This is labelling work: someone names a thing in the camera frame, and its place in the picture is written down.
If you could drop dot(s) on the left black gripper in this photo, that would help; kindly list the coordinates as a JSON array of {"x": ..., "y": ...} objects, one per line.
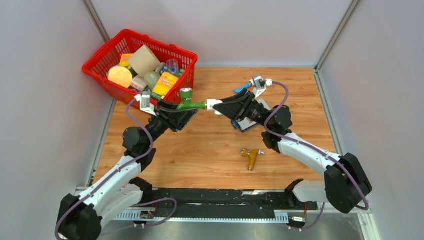
[{"x": 179, "y": 119}]

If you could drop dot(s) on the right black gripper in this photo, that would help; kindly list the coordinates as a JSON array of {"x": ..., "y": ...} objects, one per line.
[{"x": 238, "y": 111}]

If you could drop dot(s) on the green water faucet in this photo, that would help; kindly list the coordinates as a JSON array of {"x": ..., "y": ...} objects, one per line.
[{"x": 186, "y": 94}]

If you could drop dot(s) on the white pipe elbow fitting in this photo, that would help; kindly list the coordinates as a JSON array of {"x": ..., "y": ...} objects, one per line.
[{"x": 210, "y": 103}]

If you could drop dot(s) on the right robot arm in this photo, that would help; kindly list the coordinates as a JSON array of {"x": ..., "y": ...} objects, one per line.
[{"x": 345, "y": 184}]

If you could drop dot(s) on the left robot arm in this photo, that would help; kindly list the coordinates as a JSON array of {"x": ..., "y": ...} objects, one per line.
[{"x": 84, "y": 216}]

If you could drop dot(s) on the blue faucet with white fitting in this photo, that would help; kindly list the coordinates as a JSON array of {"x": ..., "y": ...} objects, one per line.
[{"x": 245, "y": 86}]

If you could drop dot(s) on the razor blister pack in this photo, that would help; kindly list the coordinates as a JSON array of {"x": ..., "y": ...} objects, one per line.
[{"x": 247, "y": 124}]

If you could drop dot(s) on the pale green soap bar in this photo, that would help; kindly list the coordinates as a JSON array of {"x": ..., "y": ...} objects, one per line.
[{"x": 151, "y": 79}]

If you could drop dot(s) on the pink wrapped soap bar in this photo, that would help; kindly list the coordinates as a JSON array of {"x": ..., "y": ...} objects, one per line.
[{"x": 138, "y": 83}]

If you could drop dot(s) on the yellow brass faucet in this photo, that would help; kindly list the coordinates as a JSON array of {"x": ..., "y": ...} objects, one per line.
[{"x": 252, "y": 155}]

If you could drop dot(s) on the brown cardboard box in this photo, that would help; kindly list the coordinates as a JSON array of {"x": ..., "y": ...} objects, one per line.
[{"x": 144, "y": 61}]

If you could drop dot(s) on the orange round sponge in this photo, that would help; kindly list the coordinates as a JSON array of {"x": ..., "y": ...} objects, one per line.
[{"x": 120, "y": 76}]

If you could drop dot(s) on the orange packet in basket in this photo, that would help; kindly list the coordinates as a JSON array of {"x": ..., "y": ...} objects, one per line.
[{"x": 124, "y": 60}]

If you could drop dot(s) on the red plastic shopping basket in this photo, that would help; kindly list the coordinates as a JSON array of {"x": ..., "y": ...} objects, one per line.
[{"x": 128, "y": 41}]

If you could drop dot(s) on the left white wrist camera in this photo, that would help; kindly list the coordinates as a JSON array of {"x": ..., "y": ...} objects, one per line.
[{"x": 145, "y": 104}]

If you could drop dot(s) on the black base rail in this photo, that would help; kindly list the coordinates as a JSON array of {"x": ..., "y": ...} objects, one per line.
[{"x": 198, "y": 203}]

